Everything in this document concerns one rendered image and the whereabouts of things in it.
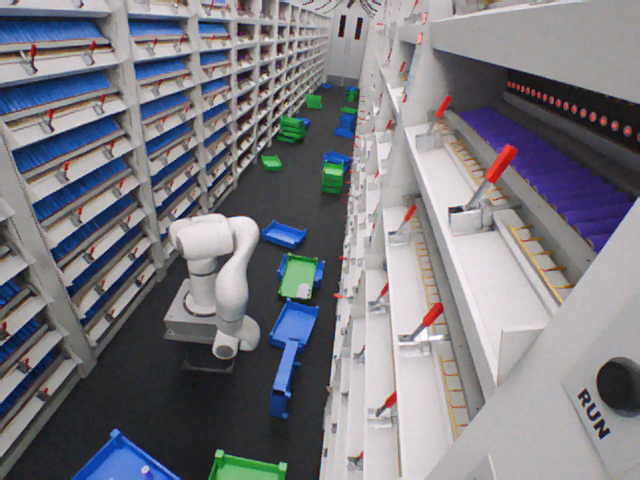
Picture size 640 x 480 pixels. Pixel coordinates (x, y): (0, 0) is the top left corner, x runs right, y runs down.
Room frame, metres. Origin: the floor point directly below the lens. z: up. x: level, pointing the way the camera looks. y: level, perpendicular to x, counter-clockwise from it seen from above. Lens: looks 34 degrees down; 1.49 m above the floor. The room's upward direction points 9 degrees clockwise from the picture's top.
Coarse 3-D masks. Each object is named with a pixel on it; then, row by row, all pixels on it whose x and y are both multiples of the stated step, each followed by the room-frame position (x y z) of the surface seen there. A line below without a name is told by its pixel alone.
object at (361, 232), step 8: (360, 208) 1.42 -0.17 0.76; (360, 216) 1.38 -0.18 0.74; (360, 224) 1.27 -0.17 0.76; (360, 232) 1.23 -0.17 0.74; (360, 240) 1.17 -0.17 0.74; (360, 248) 1.11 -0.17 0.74; (360, 256) 1.05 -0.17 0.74; (360, 264) 0.99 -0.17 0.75; (360, 272) 0.95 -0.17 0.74; (352, 288) 0.82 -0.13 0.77
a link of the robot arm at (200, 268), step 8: (200, 216) 1.05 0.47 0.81; (208, 216) 1.06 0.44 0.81; (216, 216) 1.07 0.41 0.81; (224, 216) 1.10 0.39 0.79; (216, 256) 1.01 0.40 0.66; (192, 264) 0.98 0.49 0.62; (200, 264) 0.98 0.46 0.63; (208, 264) 0.99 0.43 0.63; (216, 264) 1.03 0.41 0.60; (192, 272) 0.98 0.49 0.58; (200, 272) 0.97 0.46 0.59; (208, 272) 0.99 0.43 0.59
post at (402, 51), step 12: (408, 0) 1.42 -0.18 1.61; (396, 36) 1.42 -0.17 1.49; (396, 48) 1.42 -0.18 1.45; (408, 48) 1.42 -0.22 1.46; (396, 60) 1.42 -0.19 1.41; (408, 60) 1.42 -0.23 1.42; (384, 84) 1.51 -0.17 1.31; (384, 96) 1.42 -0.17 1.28; (384, 108) 1.42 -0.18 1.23; (372, 156) 1.42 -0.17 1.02; (348, 264) 1.42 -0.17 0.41; (336, 312) 1.42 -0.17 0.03
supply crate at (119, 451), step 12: (108, 444) 0.36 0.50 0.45; (120, 444) 0.37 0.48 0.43; (132, 444) 0.37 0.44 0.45; (96, 456) 0.32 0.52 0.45; (108, 456) 0.34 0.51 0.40; (120, 456) 0.35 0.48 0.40; (132, 456) 0.36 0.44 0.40; (144, 456) 0.35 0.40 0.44; (84, 468) 0.29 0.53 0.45; (96, 468) 0.31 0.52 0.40; (108, 468) 0.31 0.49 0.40; (120, 468) 0.32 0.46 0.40; (132, 468) 0.33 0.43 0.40; (156, 468) 0.34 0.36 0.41
